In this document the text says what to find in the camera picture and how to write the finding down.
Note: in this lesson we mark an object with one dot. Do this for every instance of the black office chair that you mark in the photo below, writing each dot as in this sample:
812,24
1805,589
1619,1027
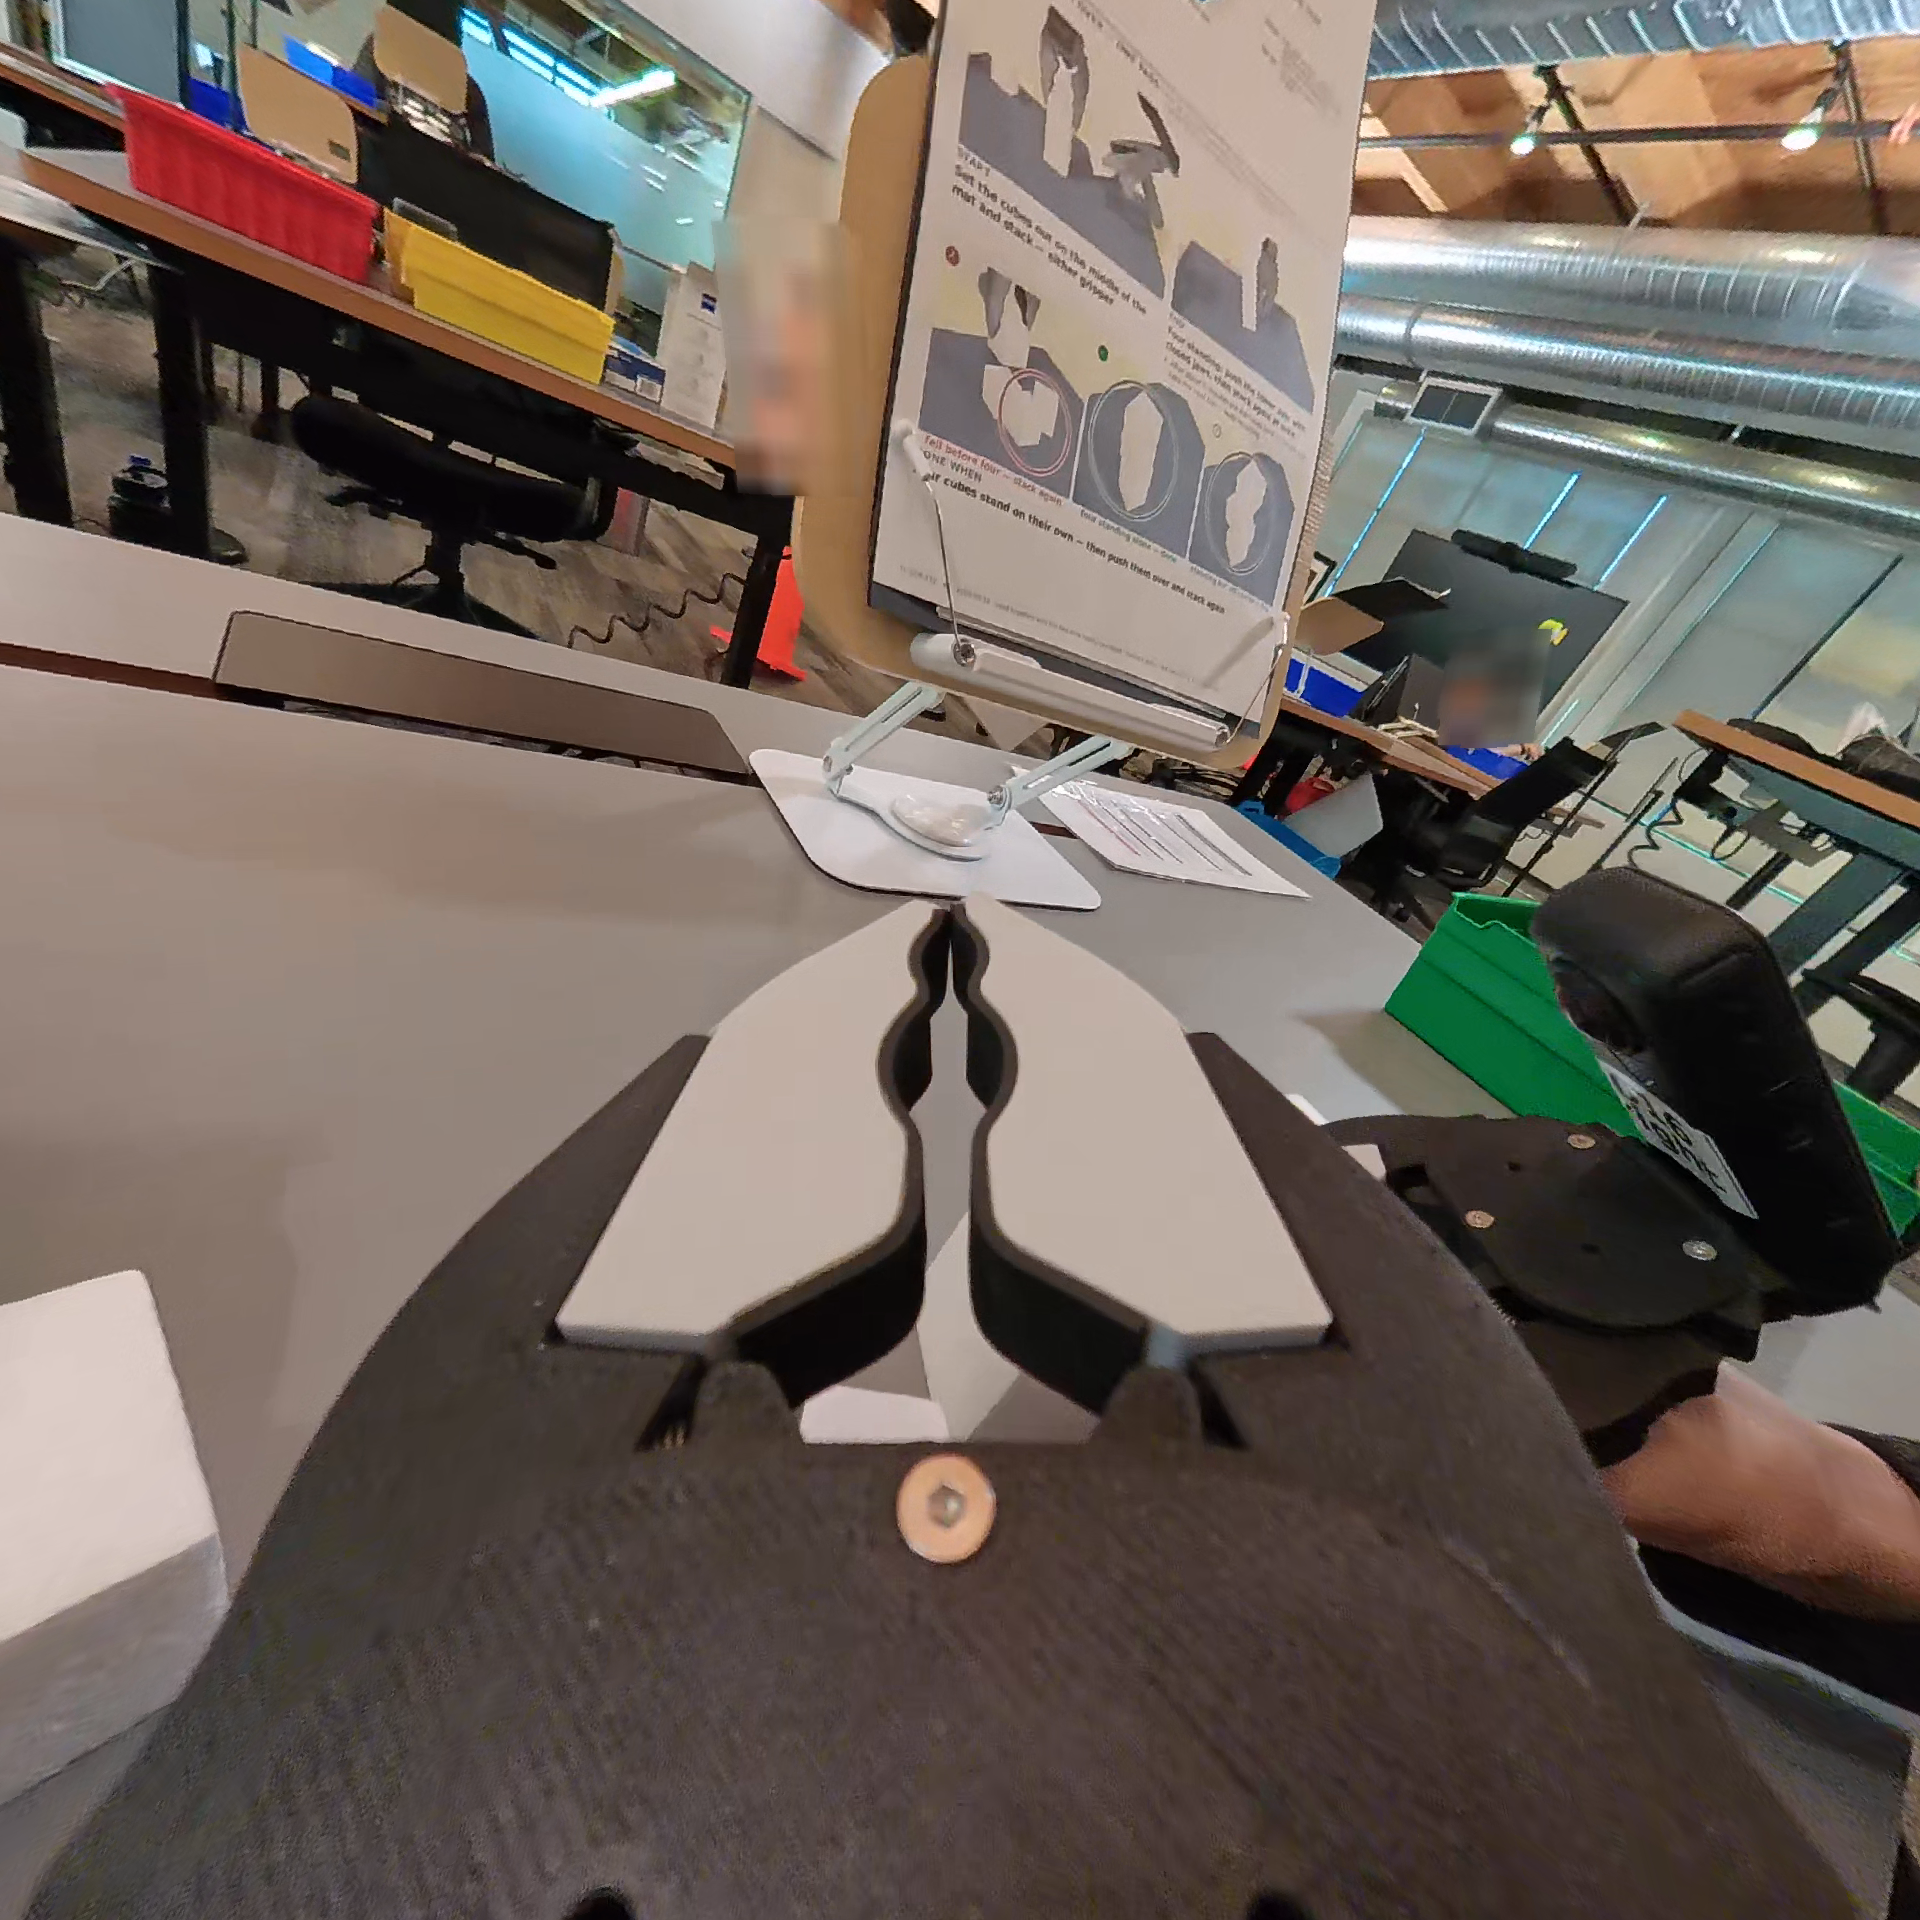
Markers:
452,481

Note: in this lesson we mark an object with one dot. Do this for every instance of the black wall monitor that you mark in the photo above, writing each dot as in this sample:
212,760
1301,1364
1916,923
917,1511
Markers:
1440,585

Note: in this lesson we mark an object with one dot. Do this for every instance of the orange traffic cone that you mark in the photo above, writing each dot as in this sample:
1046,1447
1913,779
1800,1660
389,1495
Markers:
774,623

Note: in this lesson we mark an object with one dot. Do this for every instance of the yellow plastic bin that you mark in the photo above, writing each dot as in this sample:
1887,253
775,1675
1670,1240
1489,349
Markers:
503,299

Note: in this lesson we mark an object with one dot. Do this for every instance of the person's right forearm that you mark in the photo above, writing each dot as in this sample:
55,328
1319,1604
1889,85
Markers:
1757,1483

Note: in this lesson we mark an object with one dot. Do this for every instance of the white cardboard box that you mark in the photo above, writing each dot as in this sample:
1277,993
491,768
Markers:
693,345

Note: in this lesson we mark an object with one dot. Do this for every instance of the silver air duct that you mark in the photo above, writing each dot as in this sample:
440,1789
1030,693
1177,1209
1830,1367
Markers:
1651,284

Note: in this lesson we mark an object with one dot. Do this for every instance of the red plastic bin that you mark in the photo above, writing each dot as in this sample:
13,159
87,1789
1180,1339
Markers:
241,187

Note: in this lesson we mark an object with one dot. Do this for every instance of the white lamp base plate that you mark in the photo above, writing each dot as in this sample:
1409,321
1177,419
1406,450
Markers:
839,809

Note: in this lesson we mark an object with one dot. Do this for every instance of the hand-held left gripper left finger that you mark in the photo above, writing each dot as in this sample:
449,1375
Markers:
750,1185

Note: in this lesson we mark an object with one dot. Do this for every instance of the printed instruction sheet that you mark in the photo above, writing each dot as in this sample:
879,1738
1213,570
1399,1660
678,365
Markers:
1049,224

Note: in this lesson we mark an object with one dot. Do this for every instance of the desk with wooden edge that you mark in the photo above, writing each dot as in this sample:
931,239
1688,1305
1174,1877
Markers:
77,180

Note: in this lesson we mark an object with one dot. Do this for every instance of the white foam cube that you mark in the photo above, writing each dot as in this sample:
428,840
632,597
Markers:
89,1500

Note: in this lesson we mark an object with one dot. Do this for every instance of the green plastic bin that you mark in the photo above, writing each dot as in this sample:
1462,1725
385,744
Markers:
1477,1003

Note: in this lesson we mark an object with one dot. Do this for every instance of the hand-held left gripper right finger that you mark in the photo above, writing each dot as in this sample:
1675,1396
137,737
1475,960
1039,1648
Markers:
1142,1201

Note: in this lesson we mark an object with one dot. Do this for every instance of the printed paper sheet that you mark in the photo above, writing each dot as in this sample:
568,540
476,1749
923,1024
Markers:
1172,840

